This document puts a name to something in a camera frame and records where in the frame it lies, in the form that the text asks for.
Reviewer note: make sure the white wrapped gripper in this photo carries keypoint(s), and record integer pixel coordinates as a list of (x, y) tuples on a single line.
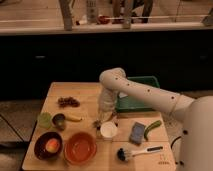
[(106, 105)]

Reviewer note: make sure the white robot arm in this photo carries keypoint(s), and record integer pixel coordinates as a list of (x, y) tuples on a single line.
[(196, 115)]

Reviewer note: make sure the orange red bowl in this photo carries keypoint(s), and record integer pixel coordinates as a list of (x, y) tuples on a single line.
[(80, 148)]

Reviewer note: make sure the dark brown bowl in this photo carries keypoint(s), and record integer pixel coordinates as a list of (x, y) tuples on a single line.
[(39, 148)]

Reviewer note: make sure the white cloth in bin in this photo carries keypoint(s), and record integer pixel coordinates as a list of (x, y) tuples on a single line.
[(122, 95)]

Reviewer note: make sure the green plastic bin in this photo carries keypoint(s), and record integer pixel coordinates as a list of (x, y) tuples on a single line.
[(130, 104)]

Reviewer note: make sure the white cup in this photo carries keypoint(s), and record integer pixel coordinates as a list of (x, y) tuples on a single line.
[(108, 130)]

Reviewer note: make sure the yellow banana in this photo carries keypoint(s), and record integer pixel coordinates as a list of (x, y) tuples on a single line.
[(73, 118)]

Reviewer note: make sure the bunch of dark grapes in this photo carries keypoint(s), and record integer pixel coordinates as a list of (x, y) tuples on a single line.
[(68, 101)]

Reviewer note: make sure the blue grey sponge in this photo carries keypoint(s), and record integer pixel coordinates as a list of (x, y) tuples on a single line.
[(137, 133)]

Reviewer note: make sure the green pepper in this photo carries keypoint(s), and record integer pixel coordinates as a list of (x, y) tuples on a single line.
[(151, 127)]

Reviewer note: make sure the peach fruit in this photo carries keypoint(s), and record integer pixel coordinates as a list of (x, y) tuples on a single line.
[(52, 145)]

